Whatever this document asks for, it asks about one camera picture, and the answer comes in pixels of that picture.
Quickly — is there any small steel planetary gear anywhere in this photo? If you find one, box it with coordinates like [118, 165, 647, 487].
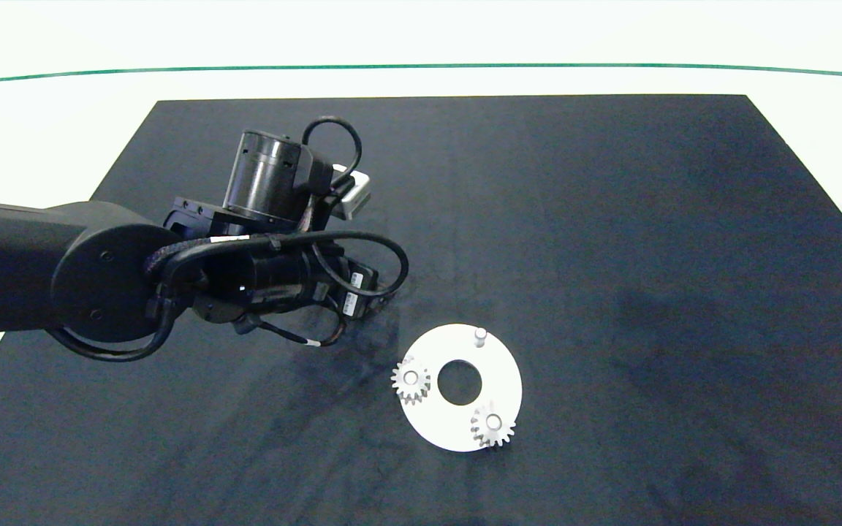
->
[469, 403, 517, 449]
[390, 359, 433, 404]

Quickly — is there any round white pinned plate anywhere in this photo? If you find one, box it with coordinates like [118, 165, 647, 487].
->
[396, 324, 523, 452]

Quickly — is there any thin green tape line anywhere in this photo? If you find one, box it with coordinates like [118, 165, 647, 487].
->
[0, 63, 842, 88]

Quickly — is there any dark rectangular mat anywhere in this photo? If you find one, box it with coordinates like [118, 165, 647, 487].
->
[0, 95, 842, 526]

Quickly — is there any black cable loop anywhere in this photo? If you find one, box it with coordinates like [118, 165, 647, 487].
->
[301, 116, 363, 192]
[275, 231, 409, 298]

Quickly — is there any thin black tagged cable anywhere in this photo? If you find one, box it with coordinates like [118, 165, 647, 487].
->
[249, 310, 350, 348]

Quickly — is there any boxy silver wrist camera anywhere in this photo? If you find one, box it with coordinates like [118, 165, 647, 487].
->
[331, 169, 373, 221]

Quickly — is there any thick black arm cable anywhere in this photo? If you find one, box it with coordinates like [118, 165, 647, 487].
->
[47, 237, 276, 364]

